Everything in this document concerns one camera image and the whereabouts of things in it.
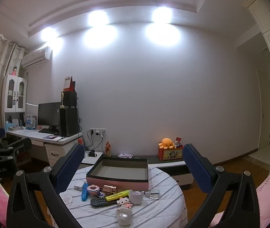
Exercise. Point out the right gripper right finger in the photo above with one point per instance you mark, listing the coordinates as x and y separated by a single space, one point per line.
242 209

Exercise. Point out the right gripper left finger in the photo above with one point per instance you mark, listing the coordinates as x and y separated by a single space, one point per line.
23 209

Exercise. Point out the white charger block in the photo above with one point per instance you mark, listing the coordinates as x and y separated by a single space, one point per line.
79 186

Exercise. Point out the blue rectangular small box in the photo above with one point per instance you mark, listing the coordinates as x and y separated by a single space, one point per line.
84 194

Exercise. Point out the pink block donut toy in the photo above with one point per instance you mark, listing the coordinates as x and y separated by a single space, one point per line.
93 190

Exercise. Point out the black remote control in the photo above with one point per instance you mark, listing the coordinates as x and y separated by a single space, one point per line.
102 202

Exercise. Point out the clear glass bottle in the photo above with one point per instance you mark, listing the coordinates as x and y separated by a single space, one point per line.
153 194

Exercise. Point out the pink kitty block figure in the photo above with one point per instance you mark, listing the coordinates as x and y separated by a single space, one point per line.
124 202

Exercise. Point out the yellow highlighter marker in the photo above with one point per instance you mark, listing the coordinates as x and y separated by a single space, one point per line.
117 195

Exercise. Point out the white silver ball toy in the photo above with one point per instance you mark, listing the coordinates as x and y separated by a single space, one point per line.
124 216

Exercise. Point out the pink black storage box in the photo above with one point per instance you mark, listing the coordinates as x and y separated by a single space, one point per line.
122 173

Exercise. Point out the white cat-ear cup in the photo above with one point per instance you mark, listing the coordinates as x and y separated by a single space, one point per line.
136 197

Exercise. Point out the white computer desk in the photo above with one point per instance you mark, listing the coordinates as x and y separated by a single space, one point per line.
43 147

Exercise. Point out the black white tv cabinet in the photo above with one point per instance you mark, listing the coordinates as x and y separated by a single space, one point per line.
176 169

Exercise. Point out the black computer monitor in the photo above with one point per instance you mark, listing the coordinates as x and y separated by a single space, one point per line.
48 115

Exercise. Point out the red cartoon storage crate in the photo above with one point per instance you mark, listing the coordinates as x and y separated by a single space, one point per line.
170 154

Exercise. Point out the white glass-door cabinet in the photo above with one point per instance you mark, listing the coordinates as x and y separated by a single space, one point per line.
14 94

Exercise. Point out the black computer tower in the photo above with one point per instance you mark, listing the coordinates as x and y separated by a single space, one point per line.
68 122

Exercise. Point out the orange octopus plush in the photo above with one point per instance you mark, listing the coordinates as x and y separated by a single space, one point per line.
166 144

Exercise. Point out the orange snack bag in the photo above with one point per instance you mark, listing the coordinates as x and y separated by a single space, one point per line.
108 149

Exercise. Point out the pink doll figurine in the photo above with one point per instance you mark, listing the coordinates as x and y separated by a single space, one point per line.
14 71

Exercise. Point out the black speaker box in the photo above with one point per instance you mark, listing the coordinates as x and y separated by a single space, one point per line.
69 99

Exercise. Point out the white tissue pack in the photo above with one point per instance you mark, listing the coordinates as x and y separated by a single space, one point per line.
123 155

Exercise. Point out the red white calendar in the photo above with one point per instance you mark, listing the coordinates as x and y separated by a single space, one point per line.
69 84

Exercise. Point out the white air conditioner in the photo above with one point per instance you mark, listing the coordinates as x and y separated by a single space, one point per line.
38 56

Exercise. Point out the white wall power strip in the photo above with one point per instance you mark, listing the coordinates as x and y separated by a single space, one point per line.
98 131

